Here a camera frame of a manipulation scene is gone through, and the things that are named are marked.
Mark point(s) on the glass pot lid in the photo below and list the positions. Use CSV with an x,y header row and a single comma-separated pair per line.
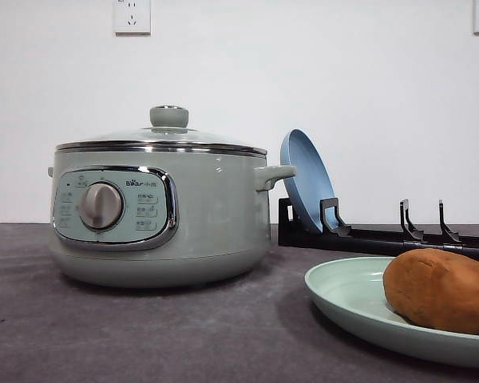
x,y
168,132

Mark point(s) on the green plate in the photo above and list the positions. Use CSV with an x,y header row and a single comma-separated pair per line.
x,y
353,290

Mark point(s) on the brown potato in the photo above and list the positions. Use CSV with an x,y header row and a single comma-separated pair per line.
x,y
436,287

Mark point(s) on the blue plate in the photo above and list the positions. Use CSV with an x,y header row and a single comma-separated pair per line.
x,y
312,182

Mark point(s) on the green electric steamer pot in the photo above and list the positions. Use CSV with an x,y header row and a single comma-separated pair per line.
x,y
160,218

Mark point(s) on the black dish rack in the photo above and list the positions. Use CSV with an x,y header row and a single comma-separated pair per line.
x,y
335,234

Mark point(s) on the left white wall socket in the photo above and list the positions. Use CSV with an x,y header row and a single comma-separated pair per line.
x,y
132,18

